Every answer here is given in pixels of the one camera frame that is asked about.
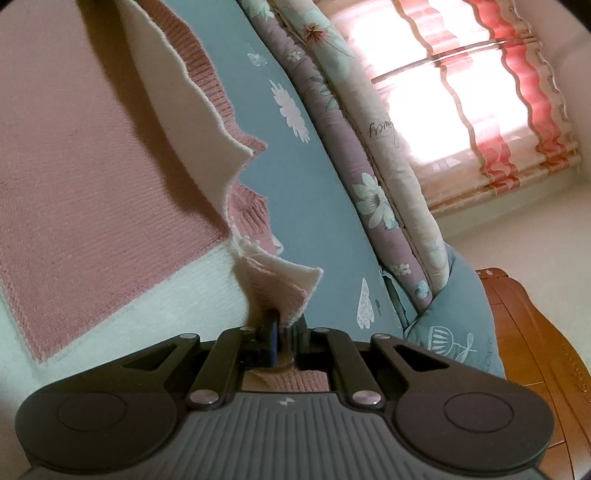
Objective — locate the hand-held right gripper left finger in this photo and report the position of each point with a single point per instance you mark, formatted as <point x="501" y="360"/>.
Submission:
<point x="273" y="339"/>

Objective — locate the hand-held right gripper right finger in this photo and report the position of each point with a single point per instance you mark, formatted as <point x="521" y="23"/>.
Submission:
<point x="301" y="339"/>

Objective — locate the pink and white knit sweater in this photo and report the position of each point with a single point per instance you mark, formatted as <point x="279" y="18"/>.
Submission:
<point x="92" y="184"/>

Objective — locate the flat teal pillow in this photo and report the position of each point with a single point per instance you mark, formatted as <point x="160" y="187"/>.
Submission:
<point x="395" y="300"/>

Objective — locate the teal printed pillow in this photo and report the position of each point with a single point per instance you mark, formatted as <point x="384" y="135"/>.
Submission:
<point x="457" y="323"/>

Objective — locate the folded pink purple floral quilt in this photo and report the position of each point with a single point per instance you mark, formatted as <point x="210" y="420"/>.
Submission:
<point x="360" y="138"/>

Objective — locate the wooden bed headboard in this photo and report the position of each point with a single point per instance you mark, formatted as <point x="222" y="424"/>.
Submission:
<point x="540" y="350"/>

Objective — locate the pink striped curtain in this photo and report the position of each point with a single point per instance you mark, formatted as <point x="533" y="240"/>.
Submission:
<point x="461" y="92"/>

